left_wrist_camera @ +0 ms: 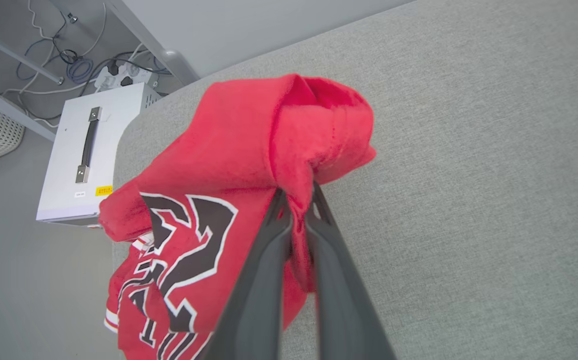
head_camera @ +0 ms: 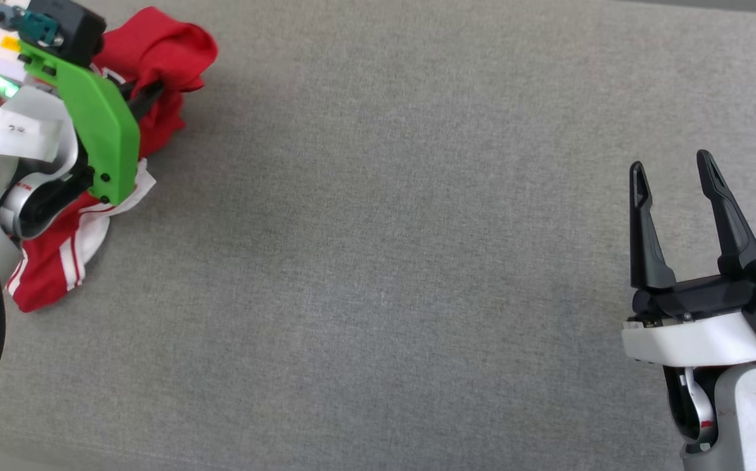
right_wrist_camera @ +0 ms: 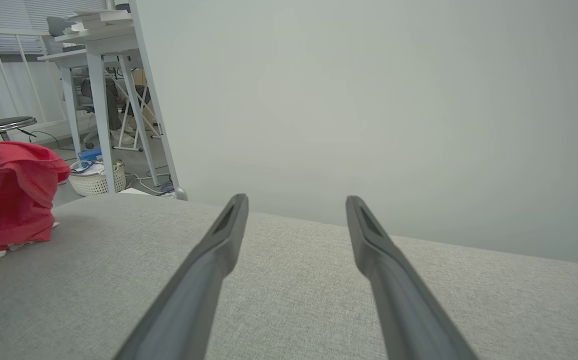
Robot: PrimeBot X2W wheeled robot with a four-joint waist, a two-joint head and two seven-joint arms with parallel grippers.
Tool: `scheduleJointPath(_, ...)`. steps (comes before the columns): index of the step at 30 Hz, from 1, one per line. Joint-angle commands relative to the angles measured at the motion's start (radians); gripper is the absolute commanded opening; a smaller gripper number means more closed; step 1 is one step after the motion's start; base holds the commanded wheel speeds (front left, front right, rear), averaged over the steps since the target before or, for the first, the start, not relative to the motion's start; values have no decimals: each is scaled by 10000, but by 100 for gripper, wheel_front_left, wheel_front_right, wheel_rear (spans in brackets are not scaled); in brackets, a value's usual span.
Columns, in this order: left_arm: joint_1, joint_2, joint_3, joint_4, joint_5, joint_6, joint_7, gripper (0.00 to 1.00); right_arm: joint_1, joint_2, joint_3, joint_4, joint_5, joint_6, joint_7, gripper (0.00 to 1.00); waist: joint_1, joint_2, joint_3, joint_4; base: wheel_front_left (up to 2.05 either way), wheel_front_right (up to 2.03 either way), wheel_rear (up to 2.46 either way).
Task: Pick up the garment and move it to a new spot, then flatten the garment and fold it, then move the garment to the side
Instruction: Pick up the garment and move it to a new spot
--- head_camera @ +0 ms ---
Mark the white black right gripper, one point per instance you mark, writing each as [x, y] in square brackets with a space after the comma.
[692, 337]

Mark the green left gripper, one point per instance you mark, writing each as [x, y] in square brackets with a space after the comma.
[100, 118]

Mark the red basketball jersey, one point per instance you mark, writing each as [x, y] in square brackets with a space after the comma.
[155, 46]

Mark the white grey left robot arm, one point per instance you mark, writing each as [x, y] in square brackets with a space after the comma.
[25, 131]

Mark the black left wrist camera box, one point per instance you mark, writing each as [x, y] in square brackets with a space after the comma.
[70, 26]

